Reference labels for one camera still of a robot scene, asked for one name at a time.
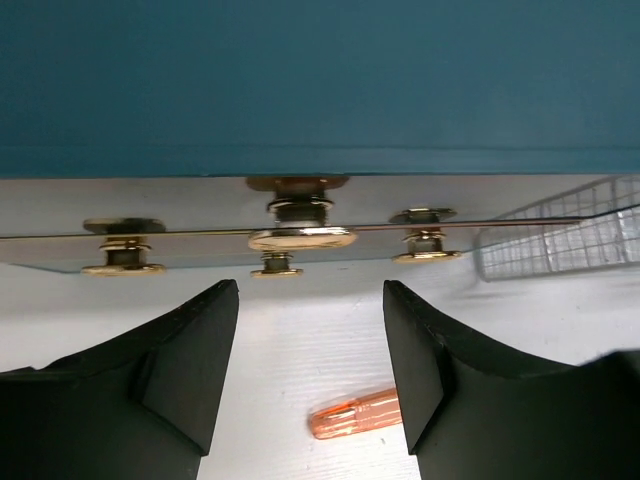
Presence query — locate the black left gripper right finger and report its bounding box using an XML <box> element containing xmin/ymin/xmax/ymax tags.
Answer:
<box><xmin>383</xmin><ymin>281</ymin><xmax>639</xmax><ymax>479</ymax></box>

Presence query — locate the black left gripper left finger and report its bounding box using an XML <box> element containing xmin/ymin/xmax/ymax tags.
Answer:
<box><xmin>1</xmin><ymin>280</ymin><xmax>239</xmax><ymax>479</ymax></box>

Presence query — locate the teal drawer cabinet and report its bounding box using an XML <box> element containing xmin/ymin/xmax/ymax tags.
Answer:
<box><xmin>0</xmin><ymin>0</ymin><xmax>640</xmax><ymax>280</ymax></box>

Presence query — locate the orange transparent stapler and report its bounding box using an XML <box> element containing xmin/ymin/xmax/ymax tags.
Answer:
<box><xmin>308</xmin><ymin>388</ymin><xmax>402</xmax><ymax>440</ymax></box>

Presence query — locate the white wire desk organizer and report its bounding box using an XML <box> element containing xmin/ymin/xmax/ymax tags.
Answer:
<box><xmin>473</xmin><ymin>174</ymin><xmax>639</xmax><ymax>282</ymax></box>

